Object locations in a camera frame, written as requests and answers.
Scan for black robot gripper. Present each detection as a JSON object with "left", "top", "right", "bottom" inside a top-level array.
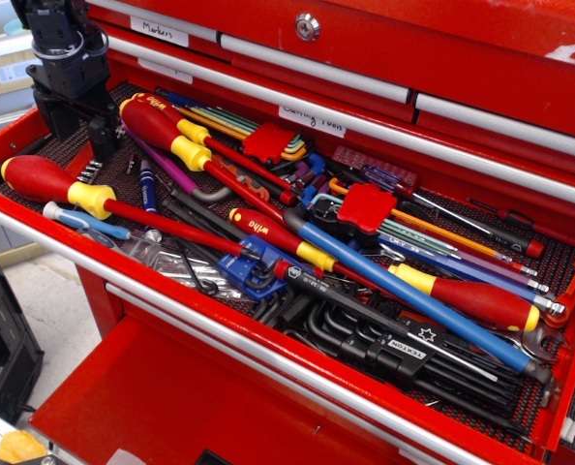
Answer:
[{"left": 13, "top": 1, "right": 122, "bottom": 163}]

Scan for red bit holder with bits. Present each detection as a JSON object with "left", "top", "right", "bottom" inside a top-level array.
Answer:
[{"left": 65, "top": 141, "right": 103, "bottom": 184}]

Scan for loose screwdriver bit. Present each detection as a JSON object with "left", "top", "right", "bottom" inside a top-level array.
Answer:
[{"left": 126, "top": 154, "right": 137, "bottom": 175}]

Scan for red holder coloured hex keys rear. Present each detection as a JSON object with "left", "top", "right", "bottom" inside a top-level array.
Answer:
[{"left": 155, "top": 86, "right": 312, "bottom": 165}]

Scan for red holder coloured hex keys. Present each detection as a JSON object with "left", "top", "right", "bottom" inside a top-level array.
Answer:
[
  {"left": 155, "top": 86, "right": 312, "bottom": 165},
  {"left": 309, "top": 184, "right": 567, "bottom": 318}
]

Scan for blue hex key holder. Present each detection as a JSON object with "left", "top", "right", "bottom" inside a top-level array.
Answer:
[{"left": 218, "top": 235, "right": 297, "bottom": 301}]

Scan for red holder coloured hex keys centre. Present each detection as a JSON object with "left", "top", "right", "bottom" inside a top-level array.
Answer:
[{"left": 309, "top": 184, "right": 567, "bottom": 318}]

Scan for red translucent bit case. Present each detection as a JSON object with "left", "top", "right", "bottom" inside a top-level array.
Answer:
[{"left": 332, "top": 146, "right": 419, "bottom": 189}]

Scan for large red yellow screwdriver front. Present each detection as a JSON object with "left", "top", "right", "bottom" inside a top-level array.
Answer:
[{"left": 1, "top": 155, "right": 260, "bottom": 260}]

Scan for light blue white screwdriver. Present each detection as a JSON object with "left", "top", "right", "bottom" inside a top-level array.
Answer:
[{"left": 43, "top": 201, "right": 142, "bottom": 240}]

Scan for cardboard box on shelf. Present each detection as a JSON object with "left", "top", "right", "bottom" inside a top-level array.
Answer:
[{"left": 0, "top": 36, "right": 38, "bottom": 95}]

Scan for red yellow screwdriver back upper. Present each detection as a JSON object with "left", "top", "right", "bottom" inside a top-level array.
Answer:
[{"left": 119, "top": 92, "right": 283, "bottom": 224}]

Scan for red yellow Wiha screwdriver rear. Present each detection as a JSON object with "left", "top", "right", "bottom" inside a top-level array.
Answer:
[{"left": 157, "top": 95, "right": 296, "bottom": 205}]

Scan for red yellow wiha screwdriver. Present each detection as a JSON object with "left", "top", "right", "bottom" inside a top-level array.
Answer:
[
  {"left": 157, "top": 95, "right": 296, "bottom": 205},
  {"left": 229, "top": 208, "right": 380, "bottom": 290}
]

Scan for purple sleeved hex key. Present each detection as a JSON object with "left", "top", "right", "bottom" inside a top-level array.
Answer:
[{"left": 123, "top": 124, "right": 233, "bottom": 204}]

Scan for white Markers label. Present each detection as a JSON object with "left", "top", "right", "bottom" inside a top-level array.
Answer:
[{"left": 130, "top": 16, "right": 189, "bottom": 47}]

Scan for blue precision screwdriver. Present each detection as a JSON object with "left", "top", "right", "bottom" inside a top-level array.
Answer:
[{"left": 139, "top": 160, "right": 163, "bottom": 242}]

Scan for clear plastic bag hex keys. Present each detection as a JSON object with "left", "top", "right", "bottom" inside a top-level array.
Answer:
[{"left": 122, "top": 235, "right": 252, "bottom": 303}]

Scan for red yellow Wiha screwdriver centre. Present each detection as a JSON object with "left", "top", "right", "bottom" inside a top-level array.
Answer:
[{"left": 229, "top": 208, "right": 380, "bottom": 290}]

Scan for white drawer label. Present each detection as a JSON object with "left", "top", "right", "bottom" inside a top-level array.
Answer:
[{"left": 278, "top": 106, "right": 347, "bottom": 139}]

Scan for black computer case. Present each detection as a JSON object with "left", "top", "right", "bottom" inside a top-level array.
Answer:
[{"left": 0, "top": 266, "right": 45, "bottom": 423}]

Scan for silver cabinet lock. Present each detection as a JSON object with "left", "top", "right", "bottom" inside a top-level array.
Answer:
[{"left": 294, "top": 13, "right": 320, "bottom": 42}]

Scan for long blue sleeved hex key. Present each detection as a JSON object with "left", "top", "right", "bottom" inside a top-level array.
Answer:
[{"left": 283, "top": 208, "right": 555, "bottom": 386}]

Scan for black Tekton hex key set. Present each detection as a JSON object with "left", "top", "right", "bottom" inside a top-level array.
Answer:
[{"left": 254, "top": 287, "right": 530, "bottom": 439}]

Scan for red tool chest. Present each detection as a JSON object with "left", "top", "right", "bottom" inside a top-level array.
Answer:
[{"left": 0, "top": 1, "right": 575, "bottom": 464}]

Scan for black mesh drawer liner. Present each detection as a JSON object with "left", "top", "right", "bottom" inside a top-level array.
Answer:
[{"left": 0, "top": 80, "right": 575, "bottom": 454}]

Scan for red yellow screwdriver right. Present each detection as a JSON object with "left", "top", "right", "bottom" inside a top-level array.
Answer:
[{"left": 388, "top": 263, "right": 540, "bottom": 331}]

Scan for red black precision screwdriver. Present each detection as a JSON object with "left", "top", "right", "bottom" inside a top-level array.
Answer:
[{"left": 467, "top": 198, "right": 545, "bottom": 259}]

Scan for silver open end wrench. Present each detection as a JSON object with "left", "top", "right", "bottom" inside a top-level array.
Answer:
[{"left": 494, "top": 324, "right": 569, "bottom": 364}]

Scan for purple clear handle screwdriver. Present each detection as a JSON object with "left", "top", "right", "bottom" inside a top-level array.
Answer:
[{"left": 361, "top": 164, "right": 494, "bottom": 237}]

